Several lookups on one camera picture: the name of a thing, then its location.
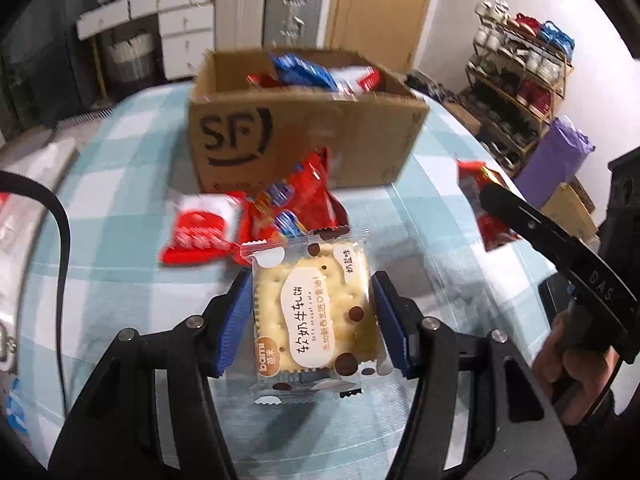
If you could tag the person's right forearm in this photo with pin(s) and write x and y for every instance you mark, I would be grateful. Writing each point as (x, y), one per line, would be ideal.
(600, 440)

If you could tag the wooden shoe rack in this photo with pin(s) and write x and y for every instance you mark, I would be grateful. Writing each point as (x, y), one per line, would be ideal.
(520, 105)

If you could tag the rows of assorted shoes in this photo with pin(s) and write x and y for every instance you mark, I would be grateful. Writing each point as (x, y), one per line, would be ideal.
(525, 60)

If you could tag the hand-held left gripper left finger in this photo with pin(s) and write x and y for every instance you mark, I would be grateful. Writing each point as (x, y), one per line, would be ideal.
(232, 320)

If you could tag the grey white laundry basket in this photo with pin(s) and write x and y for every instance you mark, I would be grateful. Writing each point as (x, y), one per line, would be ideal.
(127, 57)

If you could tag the red white snack packet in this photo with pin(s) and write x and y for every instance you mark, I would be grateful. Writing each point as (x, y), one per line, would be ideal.
(360, 80)

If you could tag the blue white checked tablecloth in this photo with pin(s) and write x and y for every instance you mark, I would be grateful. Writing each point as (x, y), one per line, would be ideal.
(125, 220)

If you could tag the black white patterned rug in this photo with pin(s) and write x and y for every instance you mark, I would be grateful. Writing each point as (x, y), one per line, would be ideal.
(82, 119)

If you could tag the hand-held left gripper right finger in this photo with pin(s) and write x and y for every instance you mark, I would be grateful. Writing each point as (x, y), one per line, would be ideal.
(392, 325)

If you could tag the white desk with drawers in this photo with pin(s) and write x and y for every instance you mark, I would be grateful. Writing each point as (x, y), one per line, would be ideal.
(175, 15)

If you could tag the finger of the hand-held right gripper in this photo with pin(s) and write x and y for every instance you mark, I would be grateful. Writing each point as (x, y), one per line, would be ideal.
(520, 220)

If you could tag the pile of shoes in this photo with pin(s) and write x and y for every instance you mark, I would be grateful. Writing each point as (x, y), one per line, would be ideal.
(440, 97)

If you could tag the clear cracker packet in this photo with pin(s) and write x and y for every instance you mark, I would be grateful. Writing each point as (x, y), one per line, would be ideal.
(310, 310)

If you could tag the purple bag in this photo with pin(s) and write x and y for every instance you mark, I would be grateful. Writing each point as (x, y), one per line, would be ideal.
(555, 160)

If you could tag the red blue snack packet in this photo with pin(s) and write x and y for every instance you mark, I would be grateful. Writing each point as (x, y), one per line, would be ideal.
(280, 205)

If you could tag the small open cardboard carton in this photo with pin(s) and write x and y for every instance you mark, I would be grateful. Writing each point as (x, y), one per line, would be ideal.
(570, 215)

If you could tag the person's right hand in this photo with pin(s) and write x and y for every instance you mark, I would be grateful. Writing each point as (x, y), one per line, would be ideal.
(545, 355)

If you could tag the brown cardboard box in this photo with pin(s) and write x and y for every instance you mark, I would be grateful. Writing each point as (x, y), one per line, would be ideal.
(310, 135)

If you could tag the black refrigerator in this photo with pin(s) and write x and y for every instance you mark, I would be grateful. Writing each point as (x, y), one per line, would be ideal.
(35, 70)

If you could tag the beige suitcase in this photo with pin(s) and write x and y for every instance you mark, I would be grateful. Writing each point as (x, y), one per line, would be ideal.
(239, 10)

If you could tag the wooden door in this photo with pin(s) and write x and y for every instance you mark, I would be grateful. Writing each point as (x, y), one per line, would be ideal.
(380, 10)

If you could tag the silver suitcase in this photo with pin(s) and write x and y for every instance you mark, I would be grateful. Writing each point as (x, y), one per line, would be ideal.
(294, 7)

